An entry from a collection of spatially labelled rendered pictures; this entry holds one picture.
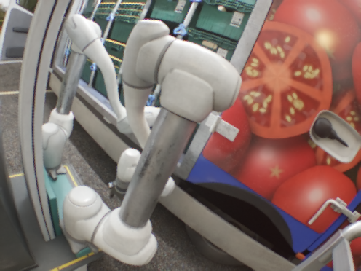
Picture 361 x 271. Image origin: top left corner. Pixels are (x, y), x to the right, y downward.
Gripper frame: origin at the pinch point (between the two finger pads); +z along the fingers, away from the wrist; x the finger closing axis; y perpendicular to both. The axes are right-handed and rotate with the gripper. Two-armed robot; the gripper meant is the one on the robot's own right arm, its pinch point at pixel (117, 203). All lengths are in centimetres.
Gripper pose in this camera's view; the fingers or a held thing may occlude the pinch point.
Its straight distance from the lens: 107.0
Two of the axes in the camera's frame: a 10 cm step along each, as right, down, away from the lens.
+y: -5.8, 0.9, -8.1
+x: 7.2, 5.3, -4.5
